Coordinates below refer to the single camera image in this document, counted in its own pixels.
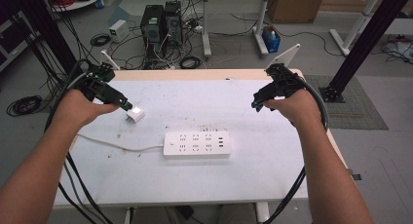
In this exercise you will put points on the brown cardboard box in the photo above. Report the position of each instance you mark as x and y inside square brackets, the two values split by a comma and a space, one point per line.
[297, 6]

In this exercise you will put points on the white desk leg frame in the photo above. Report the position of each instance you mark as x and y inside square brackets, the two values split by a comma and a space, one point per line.
[355, 26]

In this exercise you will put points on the white plug adapter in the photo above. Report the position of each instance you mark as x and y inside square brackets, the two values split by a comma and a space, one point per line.
[135, 114]

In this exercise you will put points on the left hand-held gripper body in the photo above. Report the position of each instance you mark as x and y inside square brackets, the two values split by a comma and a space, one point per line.
[97, 84]

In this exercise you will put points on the black computer tower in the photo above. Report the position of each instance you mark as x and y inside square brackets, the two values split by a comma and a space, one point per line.
[173, 22]
[152, 29]

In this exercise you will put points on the white power strip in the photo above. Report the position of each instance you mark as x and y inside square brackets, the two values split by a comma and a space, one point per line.
[196, 143]

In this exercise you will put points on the blue box with bottle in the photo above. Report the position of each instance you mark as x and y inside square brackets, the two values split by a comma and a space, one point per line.
[271, 39]

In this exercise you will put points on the person's left hand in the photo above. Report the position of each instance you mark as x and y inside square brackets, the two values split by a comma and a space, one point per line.
[78, 108]

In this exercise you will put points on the small white box device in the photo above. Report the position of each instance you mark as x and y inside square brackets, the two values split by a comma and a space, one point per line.
[119, 30]

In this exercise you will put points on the white table mat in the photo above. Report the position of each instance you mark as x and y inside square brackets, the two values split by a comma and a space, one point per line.
[201, 181]

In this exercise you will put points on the black aluminium frame post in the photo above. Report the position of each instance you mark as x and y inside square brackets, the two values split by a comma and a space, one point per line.
[363, 45]
[48, 29]

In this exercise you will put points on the grey floor mat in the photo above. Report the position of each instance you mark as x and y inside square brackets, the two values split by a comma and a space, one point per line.
[357, 110]

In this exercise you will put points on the round white table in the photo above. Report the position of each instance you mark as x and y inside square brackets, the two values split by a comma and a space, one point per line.
[81, 0]

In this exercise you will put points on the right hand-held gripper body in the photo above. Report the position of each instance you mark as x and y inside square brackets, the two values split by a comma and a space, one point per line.
[285, 82]

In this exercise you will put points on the person's right hand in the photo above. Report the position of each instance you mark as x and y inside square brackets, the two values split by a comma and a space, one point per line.
[293, 105]

